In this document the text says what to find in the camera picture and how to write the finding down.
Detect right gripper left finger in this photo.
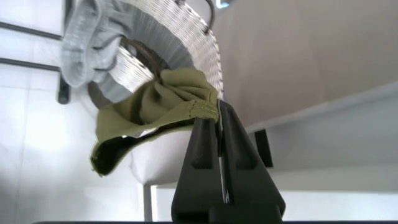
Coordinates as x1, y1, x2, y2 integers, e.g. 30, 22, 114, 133
170, 117, 225, 222

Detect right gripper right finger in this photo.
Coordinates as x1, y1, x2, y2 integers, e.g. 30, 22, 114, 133
217, 99, 286, 216

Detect green shirt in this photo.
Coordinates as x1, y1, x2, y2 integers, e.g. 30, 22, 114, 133
90, 67, 220, 177

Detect white laundry basket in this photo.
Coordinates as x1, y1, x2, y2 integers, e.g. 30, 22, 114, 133
86, 0, 224, 110

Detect black clothes rack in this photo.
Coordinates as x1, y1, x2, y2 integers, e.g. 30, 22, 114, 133
0, 0, 74, 105

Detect pale grey shorts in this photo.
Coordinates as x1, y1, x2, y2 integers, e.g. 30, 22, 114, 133
60, 0, 134, 88

